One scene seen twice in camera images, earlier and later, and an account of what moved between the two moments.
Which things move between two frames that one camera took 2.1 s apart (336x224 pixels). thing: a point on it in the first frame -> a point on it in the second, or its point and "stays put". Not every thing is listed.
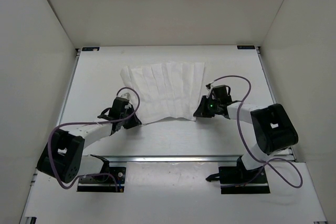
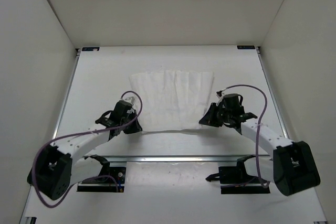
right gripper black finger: (206, 109) -> (211, 117)
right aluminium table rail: (270, 84) stays put
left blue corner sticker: (90, 49) stays put
